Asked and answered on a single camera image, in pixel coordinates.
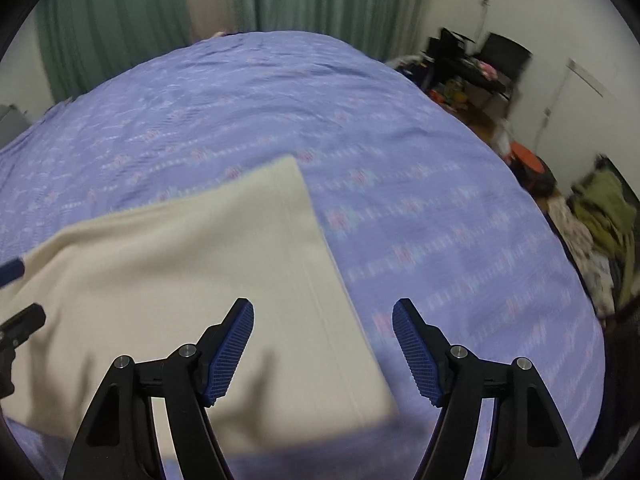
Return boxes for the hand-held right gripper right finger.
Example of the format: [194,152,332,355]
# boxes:
[391,297,583,480]

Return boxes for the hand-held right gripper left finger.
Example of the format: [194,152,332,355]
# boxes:
[62,297,256,480]

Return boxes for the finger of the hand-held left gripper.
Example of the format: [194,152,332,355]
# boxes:
[0,304,47,348]
[0,256,26,288]

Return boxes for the cream pants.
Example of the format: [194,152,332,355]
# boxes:
[0,155,401,461]

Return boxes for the grey padded headboard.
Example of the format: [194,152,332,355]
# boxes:
[0,104,32,145]

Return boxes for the pile of light clothes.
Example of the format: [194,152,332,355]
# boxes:
[547,195,618,318]

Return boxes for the olive green cloth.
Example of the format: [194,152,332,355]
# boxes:
[572,167,636,261]

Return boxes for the purple floral bedspread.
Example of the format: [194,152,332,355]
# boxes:
[0,30,608,480]

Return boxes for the black desk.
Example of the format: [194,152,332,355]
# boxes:
[425,27,508,106]

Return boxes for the black chair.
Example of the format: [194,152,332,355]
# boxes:
[472,32,533,106]

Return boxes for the white wall cable duct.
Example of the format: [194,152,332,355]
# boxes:
[565,57,608,98]

